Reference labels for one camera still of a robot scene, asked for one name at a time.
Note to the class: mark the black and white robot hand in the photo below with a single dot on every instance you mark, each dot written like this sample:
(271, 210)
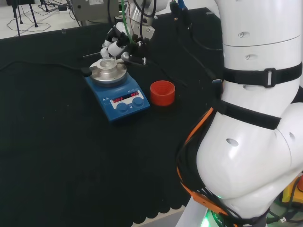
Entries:
(117, 48)

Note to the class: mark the clear round-bottom flask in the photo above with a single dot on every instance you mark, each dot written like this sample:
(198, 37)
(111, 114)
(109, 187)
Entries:
(109, 63)

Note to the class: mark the heater with blue base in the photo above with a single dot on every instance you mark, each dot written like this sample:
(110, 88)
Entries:
(127, 94)

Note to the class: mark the clear glass rod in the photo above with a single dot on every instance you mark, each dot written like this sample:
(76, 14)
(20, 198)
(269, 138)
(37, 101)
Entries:
(92, 55)

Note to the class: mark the grey metal box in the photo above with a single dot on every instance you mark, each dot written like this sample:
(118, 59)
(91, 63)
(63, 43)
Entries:
(94, 9)

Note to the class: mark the small clear cloth clip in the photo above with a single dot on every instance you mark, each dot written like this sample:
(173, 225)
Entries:
(63, 31)

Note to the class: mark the black tripod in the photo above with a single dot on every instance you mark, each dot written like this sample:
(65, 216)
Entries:
(17, 16)

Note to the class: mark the black bench cloth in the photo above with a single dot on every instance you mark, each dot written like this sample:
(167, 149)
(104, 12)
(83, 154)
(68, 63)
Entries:
(71, 153)

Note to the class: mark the yellow stop button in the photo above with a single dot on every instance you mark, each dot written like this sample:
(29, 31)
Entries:
(292, 191)

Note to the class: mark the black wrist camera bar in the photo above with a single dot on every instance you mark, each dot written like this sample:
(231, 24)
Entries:
(136, 60)

